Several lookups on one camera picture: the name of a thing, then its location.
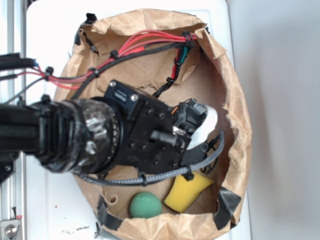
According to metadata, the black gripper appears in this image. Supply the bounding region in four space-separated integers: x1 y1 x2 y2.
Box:
103 80 218 174

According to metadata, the black tape wrapped robot arm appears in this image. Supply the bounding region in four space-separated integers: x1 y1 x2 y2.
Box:
0 80 218 174

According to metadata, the yellow sponge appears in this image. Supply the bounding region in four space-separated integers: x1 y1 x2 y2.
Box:
164 171 214 213

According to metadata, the brown paper lined box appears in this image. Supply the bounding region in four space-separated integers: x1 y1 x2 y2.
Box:
62 8 252 240

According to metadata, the green knitted ball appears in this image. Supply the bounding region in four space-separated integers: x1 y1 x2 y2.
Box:
129 192 162 219

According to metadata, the red and black wire bundle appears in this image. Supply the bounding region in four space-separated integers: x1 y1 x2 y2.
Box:
0 29 198 100

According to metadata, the grey braided cable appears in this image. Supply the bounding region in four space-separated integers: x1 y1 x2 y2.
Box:
78 129 225 187

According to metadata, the black mounting bracket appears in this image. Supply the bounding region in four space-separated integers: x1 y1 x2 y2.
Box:
0 155 15 185

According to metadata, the aluminium frame rail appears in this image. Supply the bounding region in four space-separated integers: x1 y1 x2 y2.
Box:
0 0 28 240

